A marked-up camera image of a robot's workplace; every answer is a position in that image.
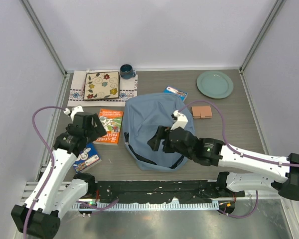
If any white slotted cable duct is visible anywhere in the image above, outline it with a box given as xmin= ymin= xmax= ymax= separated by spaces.
xmin=72 ymin=201 xmax=220 ymax=211

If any blue paperback book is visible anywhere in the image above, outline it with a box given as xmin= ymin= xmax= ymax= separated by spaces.
xmin=163 ymin=86 xmax=188 ymax=101

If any white patterned cloth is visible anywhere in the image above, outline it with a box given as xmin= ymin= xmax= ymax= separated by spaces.
xmin=67 ymin=71 xmax=138 ymax=107

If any blue fabric backpack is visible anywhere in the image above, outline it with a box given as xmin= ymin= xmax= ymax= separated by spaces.
xmin=121 ymin=93 xmax=188 ymax=172

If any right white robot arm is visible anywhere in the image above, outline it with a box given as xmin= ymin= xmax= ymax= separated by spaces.
xmin=148 ymin=126 xmax=299 ymax=201

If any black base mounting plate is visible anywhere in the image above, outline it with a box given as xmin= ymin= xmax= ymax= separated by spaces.
xmin=83 ymin=180 xmax=245 ymax=204

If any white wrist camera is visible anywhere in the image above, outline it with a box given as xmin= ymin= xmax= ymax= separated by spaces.
xmin=63 ymin=105 xmax=84 ymax=123
xmin=170 ymin=110 xmax=188 ymax=130

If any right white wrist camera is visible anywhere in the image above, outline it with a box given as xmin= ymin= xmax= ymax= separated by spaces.
xmin=170 ymin=110 xmax=188 ymax=130

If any floral square tile plate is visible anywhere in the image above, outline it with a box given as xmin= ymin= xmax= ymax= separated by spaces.
xmin=84 ymin=72 xmax=120 ymax=101

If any orange treehouse book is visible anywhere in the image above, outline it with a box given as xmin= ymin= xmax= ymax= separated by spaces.
xmin=94 ymin=109 xmax=124 ymax=145

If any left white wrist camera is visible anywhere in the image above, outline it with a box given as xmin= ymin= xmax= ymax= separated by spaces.
xmin=63 ymin=105 xmax=84 ymax=123

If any dark blue ceramic mug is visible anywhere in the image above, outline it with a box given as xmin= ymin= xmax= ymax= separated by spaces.
xmin=120 ymin=64 xmax=136 ymax=79

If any blue cartoon book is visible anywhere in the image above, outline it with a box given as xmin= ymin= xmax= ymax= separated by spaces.
xmin=73 ymin=143 xmax=101 ymax=173

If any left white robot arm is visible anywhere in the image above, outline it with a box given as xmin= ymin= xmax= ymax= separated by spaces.
xmin=11 ymin=111 xmax=106 ymax=239

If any teal round plate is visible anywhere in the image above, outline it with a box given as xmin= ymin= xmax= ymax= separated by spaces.
xmin=196 ymin=70 xmax=234 ymax=99

